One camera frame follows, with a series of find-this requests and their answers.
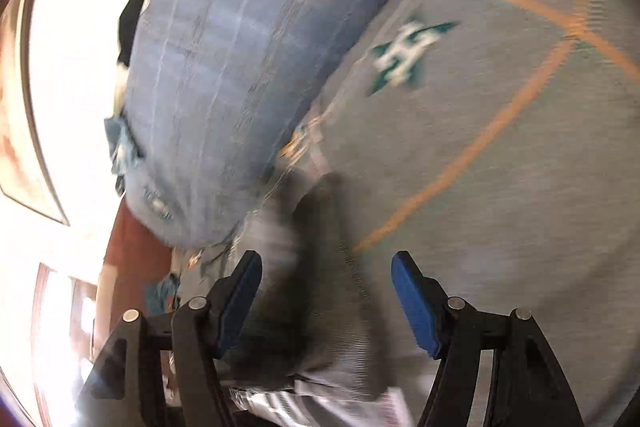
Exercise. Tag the brown wooden frame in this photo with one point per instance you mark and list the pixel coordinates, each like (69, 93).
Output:
(15, 157)

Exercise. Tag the light blue denim garment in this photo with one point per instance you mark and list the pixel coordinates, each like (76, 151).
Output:
(160, 294)
(122, 152)

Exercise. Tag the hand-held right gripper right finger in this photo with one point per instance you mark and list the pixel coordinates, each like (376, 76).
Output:
(415, 307)

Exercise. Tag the brown headboard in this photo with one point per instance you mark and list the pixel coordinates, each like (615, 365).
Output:
(130, 257)

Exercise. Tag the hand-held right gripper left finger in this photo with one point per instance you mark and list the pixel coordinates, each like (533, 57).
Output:
(240, 307)

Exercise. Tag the black clothing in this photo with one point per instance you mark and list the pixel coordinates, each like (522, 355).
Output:
(132, 22)

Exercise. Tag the grey denim pants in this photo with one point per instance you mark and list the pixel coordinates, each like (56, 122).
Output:
(320, 307)

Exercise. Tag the grey printed bed sheet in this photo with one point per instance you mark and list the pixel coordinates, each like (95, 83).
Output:
(475, 132)

